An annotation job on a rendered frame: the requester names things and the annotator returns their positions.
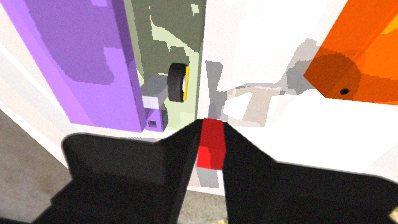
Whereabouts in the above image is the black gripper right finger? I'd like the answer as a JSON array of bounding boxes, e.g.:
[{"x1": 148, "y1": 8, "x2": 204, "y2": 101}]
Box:
[{"x1": 222, "y1": 122, "x2": 398, "y2": 224}]

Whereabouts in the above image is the red-headed stop pin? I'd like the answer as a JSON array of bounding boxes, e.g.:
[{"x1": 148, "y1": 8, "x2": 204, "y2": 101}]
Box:
[{"x1": 197, "y1": 103, "x2": 226, "y2": 171}]

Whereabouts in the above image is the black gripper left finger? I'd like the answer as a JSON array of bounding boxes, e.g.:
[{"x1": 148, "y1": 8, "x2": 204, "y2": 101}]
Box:
[{"x1": 61, "y1": 118, "x2": 203, "y2": 224}]

